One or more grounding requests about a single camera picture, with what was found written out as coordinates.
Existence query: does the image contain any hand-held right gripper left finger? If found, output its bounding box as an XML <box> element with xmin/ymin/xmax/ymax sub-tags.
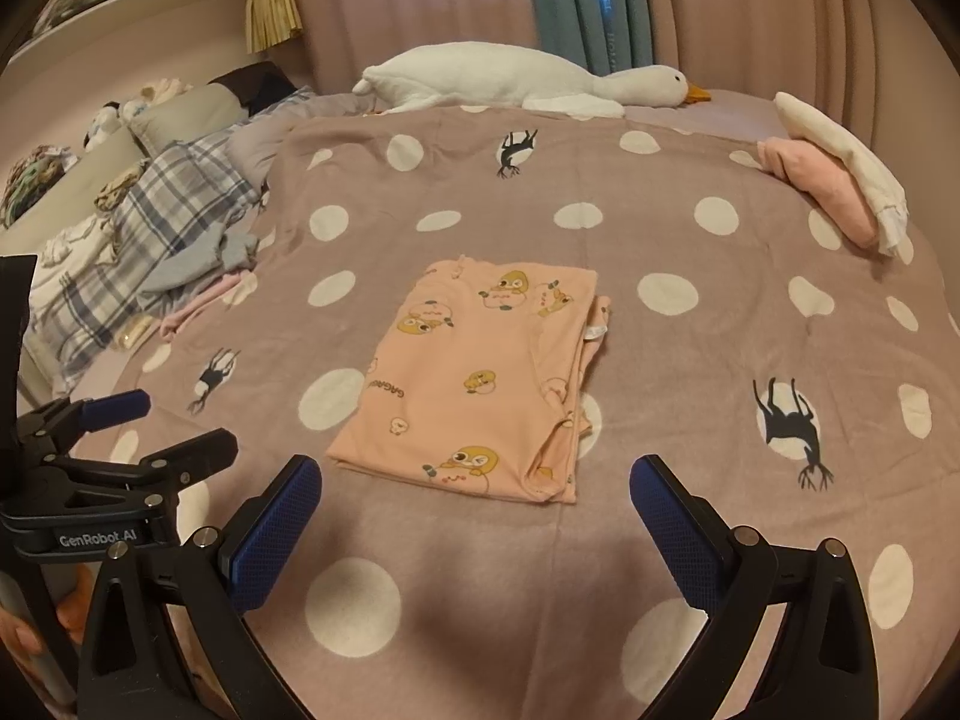
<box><xmin>79</xmin><ymin>454</ymin><xmax>323</xmax><ymax>720</ymax></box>

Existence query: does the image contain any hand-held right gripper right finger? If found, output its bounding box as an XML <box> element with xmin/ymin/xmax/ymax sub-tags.
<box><xmin>628</xmin><ymin>454</ymin><xmax>878</xmax><ymax>720</ymax></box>

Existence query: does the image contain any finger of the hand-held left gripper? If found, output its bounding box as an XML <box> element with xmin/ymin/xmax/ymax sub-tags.
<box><xmin>45</xmin><ymin>427</ymin><xmax>239</xmax><ymax>492</ymax></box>
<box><xmin>19</xmin><ymin>388</ymin><xmax>152</xmax><ymax>458</ymax></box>

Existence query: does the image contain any pink cartoon print shirt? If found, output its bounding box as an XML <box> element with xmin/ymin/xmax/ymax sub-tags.
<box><xmin>325</xmin><ymin>255</ymin><xmax>612</xmax><ymax>505</ymax></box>

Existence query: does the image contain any person's left hand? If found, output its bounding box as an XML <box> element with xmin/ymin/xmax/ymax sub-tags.
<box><xmin>0</xmin><ymin>589</ymin><xmax>85</xmax><ymax>695</ymax></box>

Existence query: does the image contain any mauve polka dot blanket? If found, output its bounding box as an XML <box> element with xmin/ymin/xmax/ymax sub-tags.
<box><xmin>22</xmin><ymin>101</ymin><xmax>946</xmax><ymax>720</ymax></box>

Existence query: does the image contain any light pink garment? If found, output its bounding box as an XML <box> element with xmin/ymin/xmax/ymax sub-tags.
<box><xmin>159</xmin><ymin>270</ymin><xmax>260</xmax><ymax>338</ymax></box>

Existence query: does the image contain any white printed cloth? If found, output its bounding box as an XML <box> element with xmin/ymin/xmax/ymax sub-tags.
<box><xmin>30</xmin><ymin>214</ymin><xmax>121</xmax><ymax>301</ymax></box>

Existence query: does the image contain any grey garment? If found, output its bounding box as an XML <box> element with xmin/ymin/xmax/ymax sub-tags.
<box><xmin>139</xmin><ymin>229</ymin><xmax>260</xmax><ymax>295</ymax></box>

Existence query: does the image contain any plaid quilt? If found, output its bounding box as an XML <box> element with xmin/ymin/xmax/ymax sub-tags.
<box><xmin>30</xmin><ymin>142</ymin><xmax>263</xmax><ymax>398</ymax></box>

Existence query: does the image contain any leopard patterned cloth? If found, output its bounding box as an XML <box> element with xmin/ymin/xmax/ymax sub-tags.
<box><xmin>94</xmin><ymin>169</ymin><xmax>147</xmax><ymax>212</ymax></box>

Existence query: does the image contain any beige pillow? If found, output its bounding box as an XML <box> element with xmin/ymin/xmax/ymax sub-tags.
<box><xmin>0</xmin><ymin>127</ymin><xmax>143</xmax><ymax>248</ymax></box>
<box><xmin>127</xmin><ymin>82</ymin><xmax>248</xmax><ymax>155</ymax></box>

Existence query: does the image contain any green patterned cushion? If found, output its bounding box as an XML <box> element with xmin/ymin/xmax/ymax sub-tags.
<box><xmin>0</xmin><ymin>146</ymin><xmax>80</xmax><ymax>230</ymax></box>

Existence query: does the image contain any white plush toy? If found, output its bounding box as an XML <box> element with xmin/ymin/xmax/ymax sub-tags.
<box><xmin>82</xmin><ymin>101</ymin><xmax>125</xmax><ymax>151</ymax></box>
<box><xmin>120</xmin><ymin>79</ymin><xmax>188</xmax><ymax>121</ymax></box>

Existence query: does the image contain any grey duvet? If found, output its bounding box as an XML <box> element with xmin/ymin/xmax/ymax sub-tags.
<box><xmin>225</xmin><ymin>86</ymin><xmax>376</xmax><ymax>188</ymax></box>

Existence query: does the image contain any dark brown pillow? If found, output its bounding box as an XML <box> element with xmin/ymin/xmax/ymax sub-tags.
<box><xmin>206</xmin><ymin>64</ymin><xmax>301</xmax><ymax>117</ymax></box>

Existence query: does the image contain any pink folded cloth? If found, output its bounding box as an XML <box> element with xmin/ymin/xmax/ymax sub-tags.
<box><xmin>756</xmin><ymin>136</ymin><xmax>880</xmax><ymax>248</ymax></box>

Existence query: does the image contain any lilac bed sheet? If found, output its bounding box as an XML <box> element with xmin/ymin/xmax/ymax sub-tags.
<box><xmin>622</xmin><ymin>86</ymin><xmax>788</xmax><ymax>140</ymax></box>

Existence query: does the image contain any yellow fringe tassel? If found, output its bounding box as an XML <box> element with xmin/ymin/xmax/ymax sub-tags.
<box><xmin>246</xmin><ymin>0</ymin><xmax>305</xmax><ymax>53</ymax></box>

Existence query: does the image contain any white folded cloth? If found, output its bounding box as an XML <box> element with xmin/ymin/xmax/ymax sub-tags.
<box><xmin>772</xmin><ymin>91</ymin><xmax>910</xmax><ymax>257</ymax></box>

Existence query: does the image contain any white goose plush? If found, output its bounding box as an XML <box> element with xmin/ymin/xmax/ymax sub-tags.
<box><xmin>352</xmin><ymin>41</ymin><xmax>712</xmax><ymax>119</ymax></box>

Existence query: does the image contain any pink curtain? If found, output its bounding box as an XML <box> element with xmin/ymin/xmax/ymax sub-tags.
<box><xmin>281</xmin><ymin>0</ymin><xmax>960</xmax><ymax>136</ymax></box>

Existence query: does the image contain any teal curtain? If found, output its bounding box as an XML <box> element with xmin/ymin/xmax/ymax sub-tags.
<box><xmin>523</xmin><ymin>0</ymin><xmax>657</xmax><ymax>76</ymax></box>

